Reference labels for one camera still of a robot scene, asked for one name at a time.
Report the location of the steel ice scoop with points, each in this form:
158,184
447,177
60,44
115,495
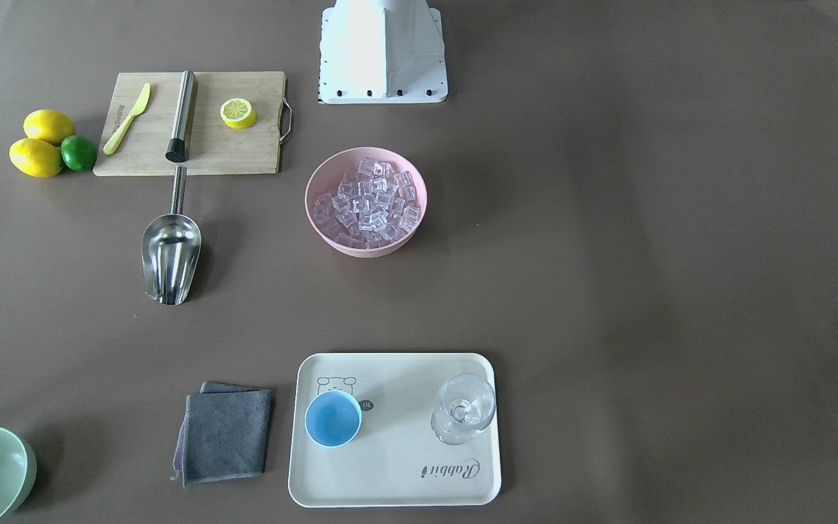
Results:
170,247

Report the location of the pile of clear ice cubes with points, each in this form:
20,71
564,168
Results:
369,207

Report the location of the blue plastic cup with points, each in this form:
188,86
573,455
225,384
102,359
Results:
333,418

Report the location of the pink bowl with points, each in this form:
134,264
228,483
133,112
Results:
323,177

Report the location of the clear wine glass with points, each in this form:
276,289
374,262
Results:
464,407

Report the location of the cream serving tray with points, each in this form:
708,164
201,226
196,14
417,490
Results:
395,460

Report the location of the bamboo cutting board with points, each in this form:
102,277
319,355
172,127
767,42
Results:
212,148

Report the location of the half lemon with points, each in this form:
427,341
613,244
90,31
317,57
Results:
238,113

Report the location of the grey folded cloth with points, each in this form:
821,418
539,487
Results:
223,435

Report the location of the steel muddler black tip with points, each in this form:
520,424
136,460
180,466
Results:
176,145

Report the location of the yellow plastic knife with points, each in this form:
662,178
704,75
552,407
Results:
138,108

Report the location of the green lime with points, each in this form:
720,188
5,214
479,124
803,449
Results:
78,153

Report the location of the yellow lemon upper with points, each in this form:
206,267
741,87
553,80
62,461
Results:
48,125

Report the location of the yellow lemon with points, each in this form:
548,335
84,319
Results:
36,157
48,125

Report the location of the yellow lemon lower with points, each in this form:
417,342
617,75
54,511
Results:
36,157

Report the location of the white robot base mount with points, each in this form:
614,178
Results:
382,52

